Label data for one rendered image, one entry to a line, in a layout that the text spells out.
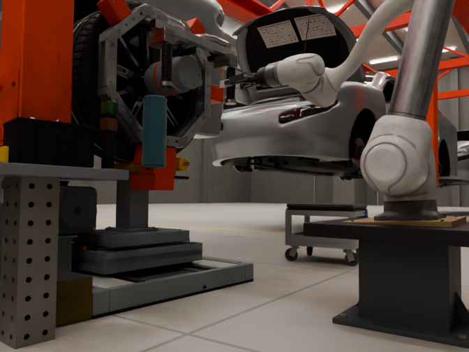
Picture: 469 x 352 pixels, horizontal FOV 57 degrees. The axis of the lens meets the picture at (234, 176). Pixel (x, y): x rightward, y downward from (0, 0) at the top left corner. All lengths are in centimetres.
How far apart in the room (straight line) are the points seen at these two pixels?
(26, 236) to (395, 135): 97
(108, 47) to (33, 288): 88
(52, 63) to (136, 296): 79
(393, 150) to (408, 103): 15
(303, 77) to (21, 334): 114
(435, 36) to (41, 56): 112
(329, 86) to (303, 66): 16
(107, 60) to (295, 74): 67
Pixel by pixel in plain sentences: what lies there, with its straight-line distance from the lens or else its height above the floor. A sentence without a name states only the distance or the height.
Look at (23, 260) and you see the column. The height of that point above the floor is 21.
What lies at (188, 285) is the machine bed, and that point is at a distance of 166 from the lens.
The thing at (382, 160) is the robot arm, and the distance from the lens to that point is 115.
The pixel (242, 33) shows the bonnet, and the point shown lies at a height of 234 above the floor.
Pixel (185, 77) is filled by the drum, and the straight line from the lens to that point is 167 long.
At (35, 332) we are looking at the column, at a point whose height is 3.
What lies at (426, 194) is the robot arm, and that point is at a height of 39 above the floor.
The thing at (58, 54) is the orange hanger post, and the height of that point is 81.
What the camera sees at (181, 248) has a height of 15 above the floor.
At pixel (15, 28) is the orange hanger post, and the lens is 151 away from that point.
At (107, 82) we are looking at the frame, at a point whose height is 78.
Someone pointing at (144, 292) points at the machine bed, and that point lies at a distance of 152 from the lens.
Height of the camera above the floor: 38
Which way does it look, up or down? 3 degrees up
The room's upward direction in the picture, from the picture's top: 1 degrees clockwise
